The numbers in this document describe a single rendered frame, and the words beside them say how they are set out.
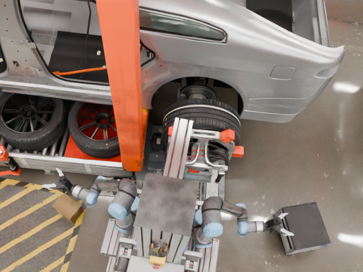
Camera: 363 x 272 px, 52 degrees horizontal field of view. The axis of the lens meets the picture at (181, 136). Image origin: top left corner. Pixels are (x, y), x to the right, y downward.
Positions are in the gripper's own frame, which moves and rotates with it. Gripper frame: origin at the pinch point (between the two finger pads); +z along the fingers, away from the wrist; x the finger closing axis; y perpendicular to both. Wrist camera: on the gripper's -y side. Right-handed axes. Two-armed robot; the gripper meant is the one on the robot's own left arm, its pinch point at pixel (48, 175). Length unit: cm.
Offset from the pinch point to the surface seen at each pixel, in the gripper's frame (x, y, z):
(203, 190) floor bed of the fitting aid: 94, 104, -97
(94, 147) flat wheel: 67, 65, 10
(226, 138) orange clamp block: 86, -1, -97
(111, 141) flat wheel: 79, 63, -1
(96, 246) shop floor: 4, 124, -26
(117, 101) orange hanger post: 43, -50, -29
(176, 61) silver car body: 106, -37, -42
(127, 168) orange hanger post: 58, 57, -29
